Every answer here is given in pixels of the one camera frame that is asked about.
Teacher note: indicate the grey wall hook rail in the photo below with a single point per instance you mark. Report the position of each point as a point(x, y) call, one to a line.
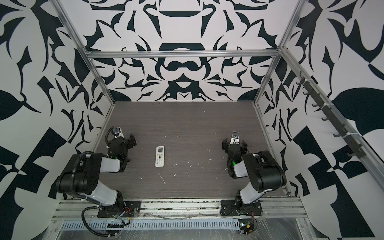
point(334, 116)

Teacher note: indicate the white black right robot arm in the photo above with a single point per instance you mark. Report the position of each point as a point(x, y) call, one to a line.
point(263, 171)

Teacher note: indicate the small green circuit board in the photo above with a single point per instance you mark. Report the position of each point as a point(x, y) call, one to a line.
point(248, 227)

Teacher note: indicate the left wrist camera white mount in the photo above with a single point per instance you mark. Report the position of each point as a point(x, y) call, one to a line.
point(117, 132)

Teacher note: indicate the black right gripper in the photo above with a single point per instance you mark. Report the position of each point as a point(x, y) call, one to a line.
point(227, 146)

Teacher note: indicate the white remote control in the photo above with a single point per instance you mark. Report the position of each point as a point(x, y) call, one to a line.
point(160, 156)

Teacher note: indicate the aluminium cage frame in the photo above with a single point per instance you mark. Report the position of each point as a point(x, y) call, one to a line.
point(372, 162)

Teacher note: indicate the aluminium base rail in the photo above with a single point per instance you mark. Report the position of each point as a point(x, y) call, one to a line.
point(189, 208)

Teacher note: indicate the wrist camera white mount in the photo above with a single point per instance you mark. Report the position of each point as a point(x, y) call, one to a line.
point(117, 132)
point(235, 139)

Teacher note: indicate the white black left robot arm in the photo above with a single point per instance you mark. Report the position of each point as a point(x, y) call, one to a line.
point(81, 177)

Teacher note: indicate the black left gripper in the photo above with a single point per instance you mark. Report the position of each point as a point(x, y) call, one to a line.
point(130, 143)

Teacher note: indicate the white slotted cable duct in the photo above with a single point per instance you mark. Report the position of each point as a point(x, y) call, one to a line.
point(161, 224)

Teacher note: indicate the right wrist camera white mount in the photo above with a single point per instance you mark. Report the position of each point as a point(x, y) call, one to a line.
point(235, 139)

